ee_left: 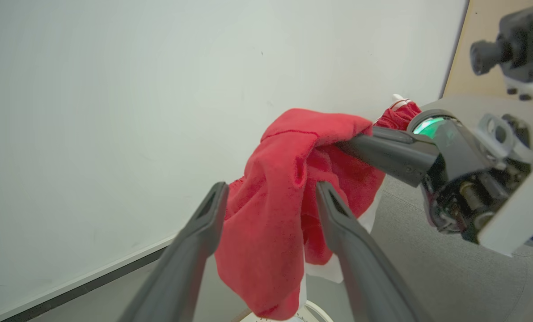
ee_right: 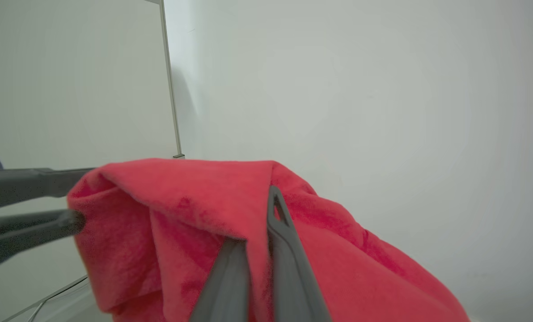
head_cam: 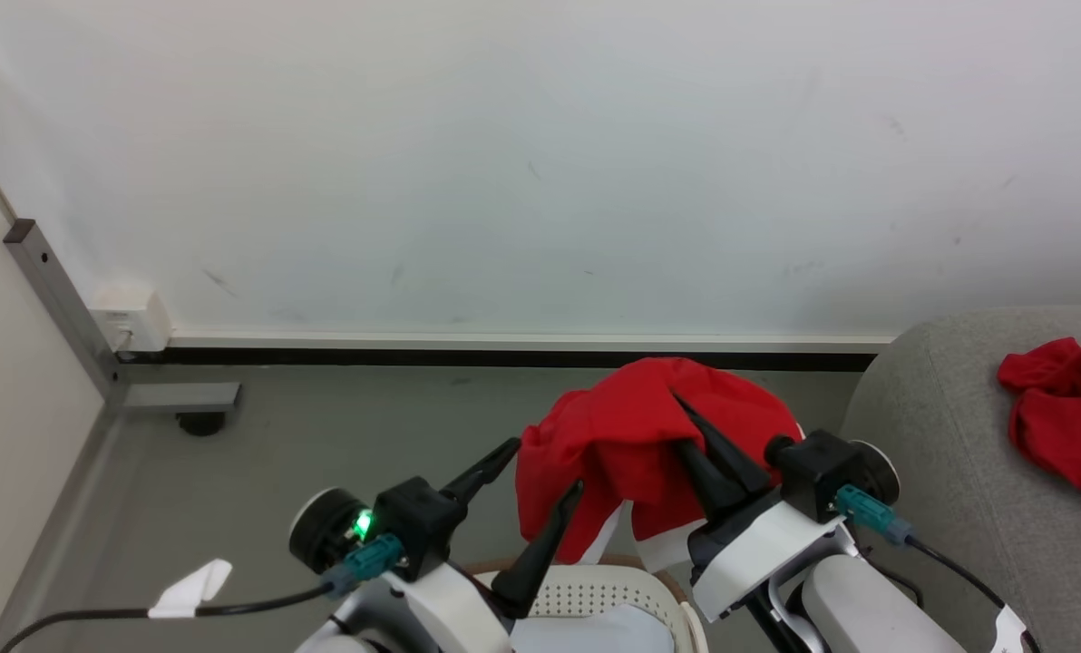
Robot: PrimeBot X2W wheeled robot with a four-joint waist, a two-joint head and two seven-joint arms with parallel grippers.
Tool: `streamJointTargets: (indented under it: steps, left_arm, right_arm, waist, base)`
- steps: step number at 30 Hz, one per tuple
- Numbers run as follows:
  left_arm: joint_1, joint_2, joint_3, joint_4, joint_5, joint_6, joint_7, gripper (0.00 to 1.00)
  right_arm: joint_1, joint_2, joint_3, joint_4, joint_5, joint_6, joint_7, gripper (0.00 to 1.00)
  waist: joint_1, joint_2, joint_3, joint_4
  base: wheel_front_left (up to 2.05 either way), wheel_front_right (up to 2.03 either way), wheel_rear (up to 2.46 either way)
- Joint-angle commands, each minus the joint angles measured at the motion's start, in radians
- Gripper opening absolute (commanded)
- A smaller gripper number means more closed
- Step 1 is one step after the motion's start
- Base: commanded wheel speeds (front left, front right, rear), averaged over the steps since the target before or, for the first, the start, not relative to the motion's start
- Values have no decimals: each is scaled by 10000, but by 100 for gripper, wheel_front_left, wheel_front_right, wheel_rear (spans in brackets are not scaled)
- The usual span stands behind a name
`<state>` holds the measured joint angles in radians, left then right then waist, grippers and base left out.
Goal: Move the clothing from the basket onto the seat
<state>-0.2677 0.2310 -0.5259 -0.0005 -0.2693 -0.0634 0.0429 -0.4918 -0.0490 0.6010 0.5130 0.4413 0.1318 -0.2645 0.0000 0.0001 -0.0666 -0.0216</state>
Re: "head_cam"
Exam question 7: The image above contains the white wall trim strip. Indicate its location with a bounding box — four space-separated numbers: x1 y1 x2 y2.
167 328 895 355

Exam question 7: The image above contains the white wall socket box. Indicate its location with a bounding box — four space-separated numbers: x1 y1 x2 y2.
90 288 172 354

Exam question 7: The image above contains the beige partition panel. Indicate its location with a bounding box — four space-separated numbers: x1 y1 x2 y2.
0 127 111 653

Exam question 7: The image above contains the grey metal frame post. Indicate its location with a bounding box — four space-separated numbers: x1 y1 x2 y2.
3 219 242 411

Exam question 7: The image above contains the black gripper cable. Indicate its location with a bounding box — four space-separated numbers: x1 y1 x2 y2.
0 533 405 653
835 485 1008 610

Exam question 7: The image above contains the white perforated laundry basket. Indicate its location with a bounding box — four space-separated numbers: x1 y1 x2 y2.
463 555 709 653

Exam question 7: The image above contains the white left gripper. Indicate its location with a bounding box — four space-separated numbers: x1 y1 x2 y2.
385 437 586 653

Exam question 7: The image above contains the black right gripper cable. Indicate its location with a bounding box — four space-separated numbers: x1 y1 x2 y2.
835 485 1008 610

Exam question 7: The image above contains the grey fabric sofa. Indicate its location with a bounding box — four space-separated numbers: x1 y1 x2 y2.
840 307 1081 653

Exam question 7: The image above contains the white cable tag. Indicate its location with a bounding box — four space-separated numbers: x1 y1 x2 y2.
148 560 233 619
991 603 1042 653

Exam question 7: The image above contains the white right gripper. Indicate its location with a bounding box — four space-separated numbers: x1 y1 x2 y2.
671 393 860 625

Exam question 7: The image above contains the red garment with white cuffs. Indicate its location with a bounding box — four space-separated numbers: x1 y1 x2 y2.
515 356 804 574

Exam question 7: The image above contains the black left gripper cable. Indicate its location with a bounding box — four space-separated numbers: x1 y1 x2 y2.
0 533 405 653

